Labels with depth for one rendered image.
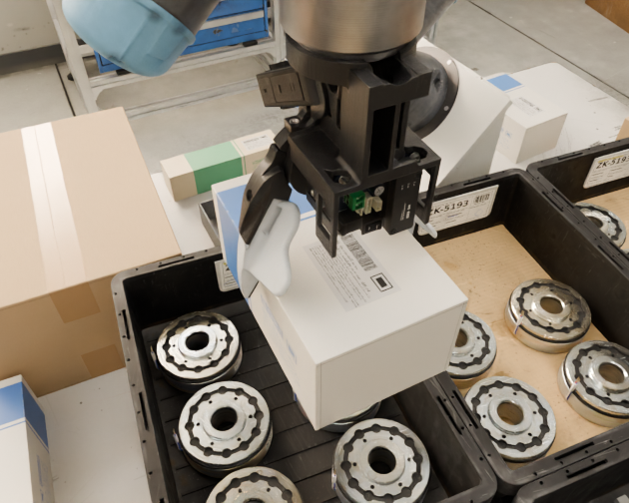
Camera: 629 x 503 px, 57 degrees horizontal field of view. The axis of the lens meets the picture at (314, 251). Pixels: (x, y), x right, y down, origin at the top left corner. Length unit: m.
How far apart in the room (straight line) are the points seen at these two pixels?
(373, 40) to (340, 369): 0.21
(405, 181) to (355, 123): 0.05
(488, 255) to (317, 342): 0.55
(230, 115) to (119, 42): 2.37
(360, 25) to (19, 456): 0.66
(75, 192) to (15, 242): 0.12
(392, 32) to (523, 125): 0.99
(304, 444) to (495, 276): 0.37
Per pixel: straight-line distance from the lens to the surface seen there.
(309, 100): 0.35
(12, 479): 0.80
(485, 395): 0.71
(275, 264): 0.39
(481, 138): 1.01
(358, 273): 0.42
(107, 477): 0.86
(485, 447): 0.60
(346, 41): 0.29
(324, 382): 0.40
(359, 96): 0.30
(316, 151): 0.34
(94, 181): 0.94
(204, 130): 2.65
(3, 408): 0.85
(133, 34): 0.37
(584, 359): 0.78
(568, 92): 1.62
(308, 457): 0.68
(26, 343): 0.86
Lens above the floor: 1.45
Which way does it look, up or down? 46 degrees down
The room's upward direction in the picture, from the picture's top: straight up
